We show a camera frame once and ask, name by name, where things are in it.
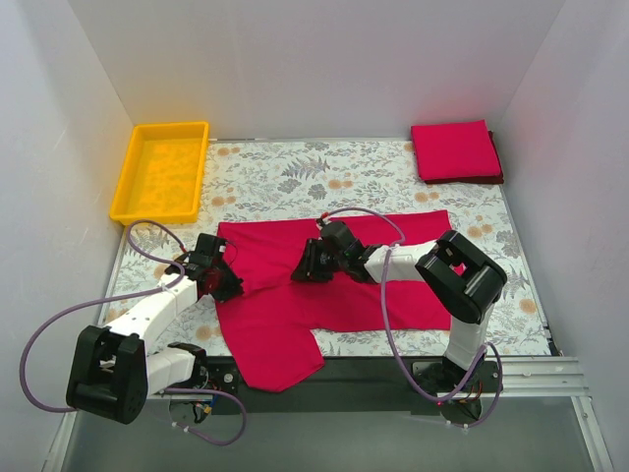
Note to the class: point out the floral patterned table mat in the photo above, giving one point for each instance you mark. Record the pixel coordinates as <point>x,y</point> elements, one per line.
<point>258,181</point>

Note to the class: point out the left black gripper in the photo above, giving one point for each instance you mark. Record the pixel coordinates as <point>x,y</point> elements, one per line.
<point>226,283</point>

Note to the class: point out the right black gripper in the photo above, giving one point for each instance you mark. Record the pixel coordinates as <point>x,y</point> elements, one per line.
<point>309,263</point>

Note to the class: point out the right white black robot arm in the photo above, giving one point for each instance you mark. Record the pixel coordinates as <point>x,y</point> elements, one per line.
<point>466,282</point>

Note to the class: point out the aluminium frame rail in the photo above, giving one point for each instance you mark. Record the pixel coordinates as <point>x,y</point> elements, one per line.
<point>354,414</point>

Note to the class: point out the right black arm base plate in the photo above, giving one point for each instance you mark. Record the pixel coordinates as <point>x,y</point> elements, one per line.
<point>432,378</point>

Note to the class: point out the yellow plastic bin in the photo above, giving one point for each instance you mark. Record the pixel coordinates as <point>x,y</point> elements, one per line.
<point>162,173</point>

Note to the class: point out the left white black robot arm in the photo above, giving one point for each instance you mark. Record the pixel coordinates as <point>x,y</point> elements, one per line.
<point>137,344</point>

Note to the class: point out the crimson t-shirt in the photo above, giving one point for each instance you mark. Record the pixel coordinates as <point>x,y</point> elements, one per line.
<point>268,329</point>
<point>422,134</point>

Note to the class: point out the folded crimson t-shirt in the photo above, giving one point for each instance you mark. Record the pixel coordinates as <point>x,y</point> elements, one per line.
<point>422,134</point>

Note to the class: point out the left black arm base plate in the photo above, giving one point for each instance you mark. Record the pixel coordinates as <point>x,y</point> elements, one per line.
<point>219,376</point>

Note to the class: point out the folded dark red t-shirt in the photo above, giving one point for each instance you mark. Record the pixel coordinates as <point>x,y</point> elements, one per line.
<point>467,156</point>

